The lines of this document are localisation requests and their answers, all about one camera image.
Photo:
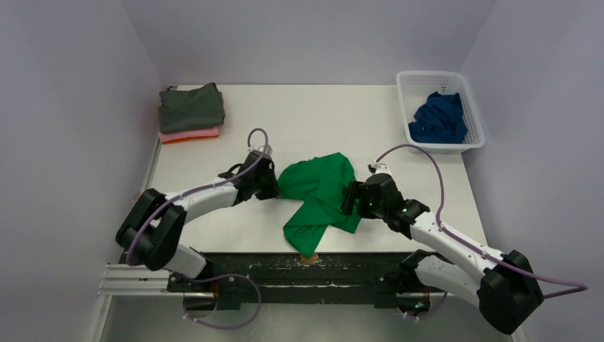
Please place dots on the green t-shirt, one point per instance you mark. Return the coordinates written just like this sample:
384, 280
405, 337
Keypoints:
320, 184

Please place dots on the blue crumpled t-shirt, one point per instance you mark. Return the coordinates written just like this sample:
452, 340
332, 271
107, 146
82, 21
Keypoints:
439, 120

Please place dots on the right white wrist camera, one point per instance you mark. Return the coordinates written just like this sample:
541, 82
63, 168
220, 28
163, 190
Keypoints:
379, 168

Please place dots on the dark grey folded t-shirt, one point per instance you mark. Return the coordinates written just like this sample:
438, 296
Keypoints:
196, 109

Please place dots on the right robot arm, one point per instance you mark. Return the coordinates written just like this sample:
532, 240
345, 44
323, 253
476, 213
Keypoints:
498, 284

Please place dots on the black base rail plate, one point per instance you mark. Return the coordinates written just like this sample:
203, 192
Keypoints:
281, 278

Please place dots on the white plastic basket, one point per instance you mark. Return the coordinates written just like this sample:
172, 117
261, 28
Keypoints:
413, 88

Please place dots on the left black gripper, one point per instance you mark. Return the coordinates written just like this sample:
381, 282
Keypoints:
273, 190

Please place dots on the brown tape piece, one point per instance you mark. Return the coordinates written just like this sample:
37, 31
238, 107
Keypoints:
309, 259

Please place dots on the orange folded t-shirt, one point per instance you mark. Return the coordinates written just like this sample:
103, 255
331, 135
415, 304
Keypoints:
167, 140

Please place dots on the pink folded t-shirt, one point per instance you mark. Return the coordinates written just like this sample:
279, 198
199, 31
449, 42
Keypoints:
202, 132

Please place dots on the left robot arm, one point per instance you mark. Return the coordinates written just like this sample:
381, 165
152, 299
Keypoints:
151, 232

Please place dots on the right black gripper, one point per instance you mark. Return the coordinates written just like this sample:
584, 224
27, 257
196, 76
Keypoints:
356, 200

